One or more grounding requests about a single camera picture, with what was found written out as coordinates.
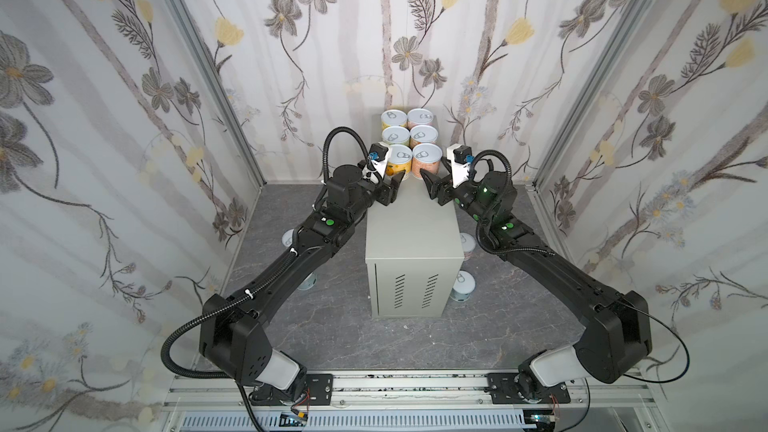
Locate orange label can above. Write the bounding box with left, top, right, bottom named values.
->
left=385, top=144, right=413, bottom=178

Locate green label can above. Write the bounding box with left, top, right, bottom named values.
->
left=381, top=126, right=411, bottom=147
left=281, top=229, right=295, bottom=248

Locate brown label can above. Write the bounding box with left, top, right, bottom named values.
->
left=409, top=125, right=439, bottom=148

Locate yellow label can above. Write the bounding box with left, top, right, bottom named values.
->
left=380, top=109, right=408, bottom=130

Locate pink label can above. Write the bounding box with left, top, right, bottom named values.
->
left=407, top=108, right=434, bottom=130

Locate light blue can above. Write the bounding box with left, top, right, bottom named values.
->
left=298, top=274, right=317, bottom=291
left=450, top=270, right=476, bottom=302

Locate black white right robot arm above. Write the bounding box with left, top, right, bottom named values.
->
left=422, top=172, right=652, bottom=403

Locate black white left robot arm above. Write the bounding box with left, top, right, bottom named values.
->
left=199, top=165, right=405, bottom=394

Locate white can beside cabinet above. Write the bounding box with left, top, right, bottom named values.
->
left=459, top=232, right=476, bottom=261

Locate grey metal cabinet box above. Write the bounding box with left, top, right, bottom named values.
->
left=365, top=171, right=464, bottom=319

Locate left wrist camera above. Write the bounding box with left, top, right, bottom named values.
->
left=362, top=142, right=391, bottom=184

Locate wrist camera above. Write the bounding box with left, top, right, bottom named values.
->
left=362, top=142, right=391, bottom=184
left=446, top=144, right=474, bottom=188

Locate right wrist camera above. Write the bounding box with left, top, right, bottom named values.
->
left=446, top=144, right=474, bottom=188

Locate black corrugated left cable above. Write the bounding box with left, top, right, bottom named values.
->
left=159, top=287, right=259, bottom=380

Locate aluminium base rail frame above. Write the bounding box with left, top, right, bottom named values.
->
left=161, top=368, right=667, bottom=432

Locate white slotted cable duct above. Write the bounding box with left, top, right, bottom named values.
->
left=178, top=410, right=538, bottom=432

